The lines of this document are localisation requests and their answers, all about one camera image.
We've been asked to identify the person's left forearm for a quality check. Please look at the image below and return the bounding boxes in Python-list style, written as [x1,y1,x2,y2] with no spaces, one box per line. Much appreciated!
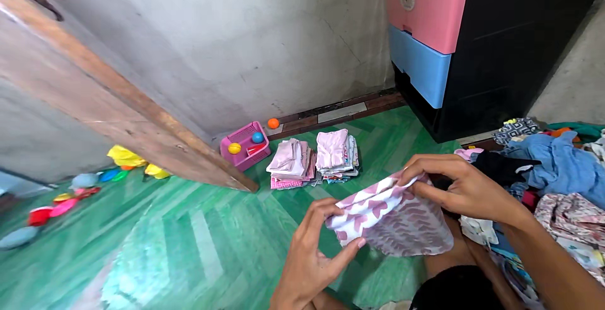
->
[269,296,314,310]

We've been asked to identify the pink plastic basket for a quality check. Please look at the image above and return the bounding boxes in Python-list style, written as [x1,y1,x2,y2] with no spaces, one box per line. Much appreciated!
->
[220,121,272,173]

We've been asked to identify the stack of folded patterned clothes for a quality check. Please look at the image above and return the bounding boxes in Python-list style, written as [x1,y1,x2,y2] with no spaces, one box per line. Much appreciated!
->
[315,129,361,185]

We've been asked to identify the light blue flat object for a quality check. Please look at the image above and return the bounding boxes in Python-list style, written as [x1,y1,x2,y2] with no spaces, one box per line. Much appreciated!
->
[0,167,56,198]

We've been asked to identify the person's legs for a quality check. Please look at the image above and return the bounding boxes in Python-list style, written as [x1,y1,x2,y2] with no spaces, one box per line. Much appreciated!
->
[309,213,537,310]

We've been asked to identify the pile of mixed clothes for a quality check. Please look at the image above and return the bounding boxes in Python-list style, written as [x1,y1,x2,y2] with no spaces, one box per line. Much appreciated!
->
[431,117,605,310]

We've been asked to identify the black pink blue drawer cabinet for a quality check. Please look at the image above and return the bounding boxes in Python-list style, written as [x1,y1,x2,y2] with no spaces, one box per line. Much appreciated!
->
[386,0,605,144]

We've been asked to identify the person's left hand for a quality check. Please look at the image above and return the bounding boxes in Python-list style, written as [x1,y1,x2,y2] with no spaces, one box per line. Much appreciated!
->
[269,198,366,310]

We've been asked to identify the row of colourful toys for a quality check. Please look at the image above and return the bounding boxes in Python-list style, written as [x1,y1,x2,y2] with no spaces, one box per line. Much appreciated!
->
[0,145,171,250]

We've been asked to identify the person's right hand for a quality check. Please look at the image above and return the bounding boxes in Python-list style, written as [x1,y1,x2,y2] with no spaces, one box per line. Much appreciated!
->
[398,154,532,226]

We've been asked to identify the white cloth with pink hearts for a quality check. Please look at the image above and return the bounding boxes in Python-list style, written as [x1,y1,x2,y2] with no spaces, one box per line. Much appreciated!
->
[326,171,455,258]

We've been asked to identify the person's right forearm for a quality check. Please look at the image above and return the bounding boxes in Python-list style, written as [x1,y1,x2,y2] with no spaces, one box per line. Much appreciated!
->
[504,210,605,310]

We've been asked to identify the stack of folded pink clothes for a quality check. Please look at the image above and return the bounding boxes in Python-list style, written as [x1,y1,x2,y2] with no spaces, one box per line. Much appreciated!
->
[266,138,317,191]

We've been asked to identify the wooden partition board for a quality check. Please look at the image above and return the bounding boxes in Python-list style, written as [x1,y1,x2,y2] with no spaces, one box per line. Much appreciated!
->
[0,0,260,193]

